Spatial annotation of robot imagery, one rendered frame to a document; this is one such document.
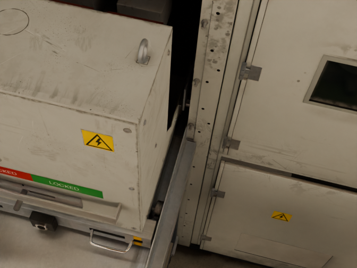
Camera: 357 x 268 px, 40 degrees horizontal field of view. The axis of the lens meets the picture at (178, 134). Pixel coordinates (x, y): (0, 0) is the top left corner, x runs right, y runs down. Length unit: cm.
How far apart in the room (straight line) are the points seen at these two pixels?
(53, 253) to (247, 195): 64
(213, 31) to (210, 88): 19
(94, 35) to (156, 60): 13
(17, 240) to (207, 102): 59
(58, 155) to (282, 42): 50
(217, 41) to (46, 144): 42
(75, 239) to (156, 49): 60
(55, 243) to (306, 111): 70
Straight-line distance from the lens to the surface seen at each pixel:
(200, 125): 133
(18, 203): 115
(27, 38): 91
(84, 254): 126
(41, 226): 124
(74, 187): 107
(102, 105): 80
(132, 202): 104
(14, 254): 130
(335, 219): 164
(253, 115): 122
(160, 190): 131
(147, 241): 119
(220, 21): 103
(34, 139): 94
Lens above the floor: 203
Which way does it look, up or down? 57 degrees down
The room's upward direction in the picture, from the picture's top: 5 degrees clockwise
